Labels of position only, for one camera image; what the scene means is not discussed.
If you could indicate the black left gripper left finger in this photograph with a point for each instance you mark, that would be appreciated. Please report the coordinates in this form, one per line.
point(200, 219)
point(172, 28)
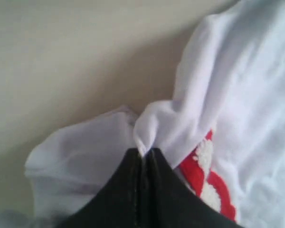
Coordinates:
point(117, 204)

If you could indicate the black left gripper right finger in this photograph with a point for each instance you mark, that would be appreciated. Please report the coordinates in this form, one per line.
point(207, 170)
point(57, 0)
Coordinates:
point(167, 203)

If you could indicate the white t-shirt with red lettering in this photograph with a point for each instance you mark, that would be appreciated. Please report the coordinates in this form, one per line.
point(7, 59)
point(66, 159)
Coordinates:
point(222, 133)

